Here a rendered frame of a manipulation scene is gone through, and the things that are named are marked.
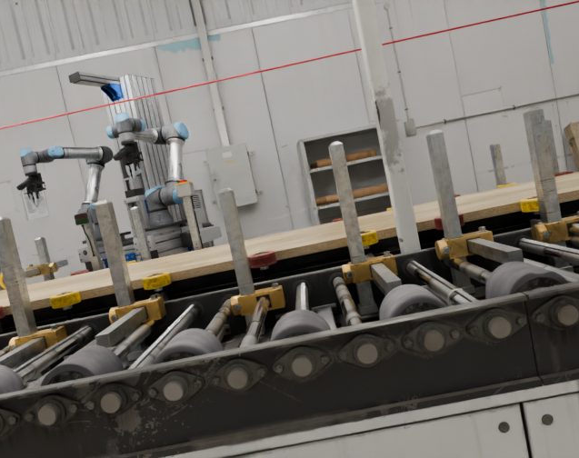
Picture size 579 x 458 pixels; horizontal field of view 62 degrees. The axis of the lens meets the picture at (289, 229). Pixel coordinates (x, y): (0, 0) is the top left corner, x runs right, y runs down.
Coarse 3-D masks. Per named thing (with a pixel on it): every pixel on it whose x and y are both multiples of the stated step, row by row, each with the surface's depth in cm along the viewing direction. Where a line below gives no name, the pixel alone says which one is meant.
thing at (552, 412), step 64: (384, 320) 74; (448, 320) 74; (512, 320) 73; (64, 384) 75; (128, 384) 76; (192, 384) 75; (256, 384) 75; (320, 384) 75; (384, 384) 75; (448, 384) 74; (512, 384) 73; (576, 384) 73; (0, 448) 77; (64, 448) 77; (128, 448) 77; (192, 448) 75; (256, 448) 75; (320, 448) 75; (384, 448) 74; (448, 448) 74; (512, 448) 74; (576, 448) 74
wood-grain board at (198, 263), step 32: (480, 192) 210; (512, 192) 178; (576, 192) 141; (320, 224) 214; (384, 224) 156; (416, 224) 143; (192, 256) 187; (224, 256) 161; (288, 256) 145; (32, 288) 194; (64, 288) 167; (96, 288) 147
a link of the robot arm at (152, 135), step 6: (108, 126) 273; (114, 126) 271; (108, 132) 272; (114, 132) 271; (144, 132) 291; (150, 132) 297; (156, 132) 302; (114, 138) 276; (138, 138) 289; (144, 138) 293; (150, 138) 298; (156, 138) 302
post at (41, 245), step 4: (36, 240) 236; (40, 240) 236; (44, 240) 239; (36, 244) 237; (40, 244) 237; (44, 244) 238; (36, 248) 237; (40, 248) 237; (44, 248) 237; (40, 252) 237; (44, 252) 237; (40, 256) 237; (44, 256) 237; (48, 256) 240; (40, 260) 237; (44, 260) 237; (48, 260) 239; (44, 276) 238; (48, 276) 238; (52, 276) 239; (48, 280) 238
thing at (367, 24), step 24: (360, 0) 129; (360, 24) 130; (384, 72) 131; (384, 96) 131; (384, 120) 132; (384, 144) 132; (384, 168) 136; (408, 192) 133; (408, 216) 133; (408, 240) 134
